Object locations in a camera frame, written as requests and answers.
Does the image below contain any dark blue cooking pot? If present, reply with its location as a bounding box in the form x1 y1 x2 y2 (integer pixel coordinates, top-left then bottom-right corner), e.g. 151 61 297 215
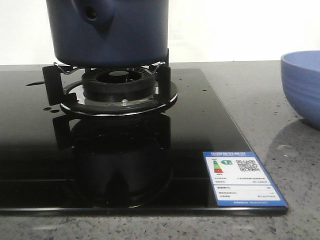
46 0 169 68

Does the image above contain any light blue ceramic bowl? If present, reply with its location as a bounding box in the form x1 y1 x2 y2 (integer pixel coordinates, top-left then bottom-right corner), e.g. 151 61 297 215
280 50 320 128

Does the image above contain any black metal pot support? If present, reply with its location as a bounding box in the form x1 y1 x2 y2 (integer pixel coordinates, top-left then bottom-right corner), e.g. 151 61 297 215
42 51 178 118

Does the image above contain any black round burner head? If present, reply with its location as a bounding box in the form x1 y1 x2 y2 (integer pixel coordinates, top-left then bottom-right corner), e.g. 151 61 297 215
81 68 156 103

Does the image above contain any blue energy label sticker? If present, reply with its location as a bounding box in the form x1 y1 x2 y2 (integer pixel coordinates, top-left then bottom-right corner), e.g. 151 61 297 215
203 151 287 207

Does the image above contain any black glass gas stove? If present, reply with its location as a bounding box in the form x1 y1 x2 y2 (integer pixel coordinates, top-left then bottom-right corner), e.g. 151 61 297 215
0 69 288 216

